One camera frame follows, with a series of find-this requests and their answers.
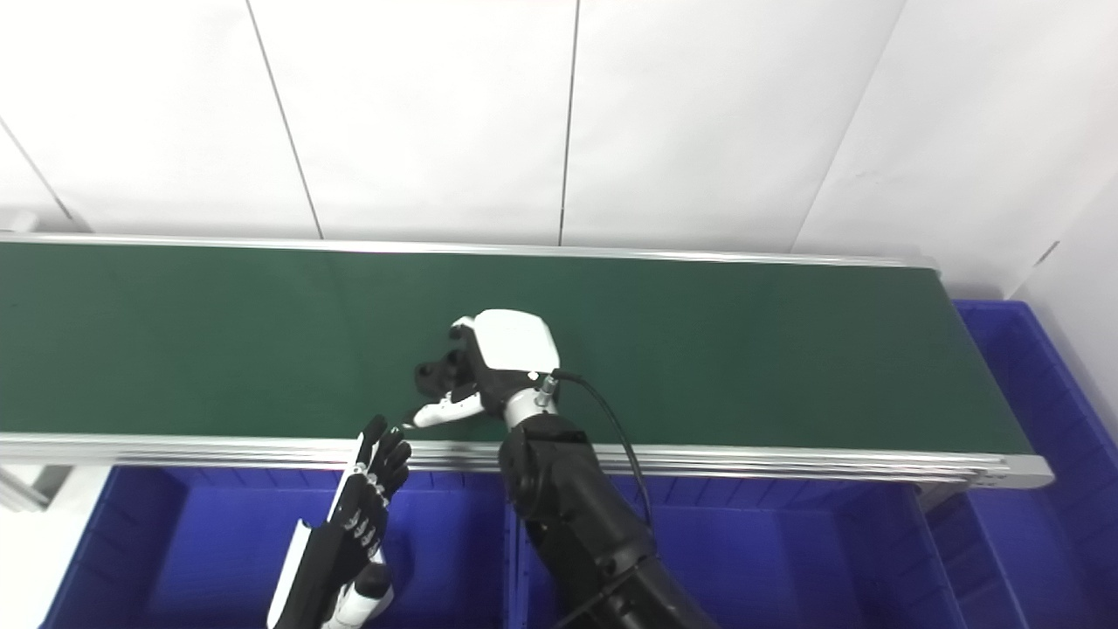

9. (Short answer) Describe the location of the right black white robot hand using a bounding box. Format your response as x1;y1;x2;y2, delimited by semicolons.
412;308;562;429

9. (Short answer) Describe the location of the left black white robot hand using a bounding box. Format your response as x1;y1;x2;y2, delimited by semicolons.
266;415;413;629

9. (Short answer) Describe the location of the black plastic part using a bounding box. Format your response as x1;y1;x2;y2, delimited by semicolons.
414;349;471;399

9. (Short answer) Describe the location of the blue plastic bin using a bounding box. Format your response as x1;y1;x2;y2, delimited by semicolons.
507;472;970;629
39;466;516;629
926;300;1118;629

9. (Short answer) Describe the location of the green conveyor belt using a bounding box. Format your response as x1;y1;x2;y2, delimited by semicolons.
0;242;1036;456
0;232;1055;488

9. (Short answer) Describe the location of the aluminium conveyor support leg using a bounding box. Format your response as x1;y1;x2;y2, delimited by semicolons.
0;466;75;513

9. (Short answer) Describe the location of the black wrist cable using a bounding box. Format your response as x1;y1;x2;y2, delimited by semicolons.
549;369;656;529

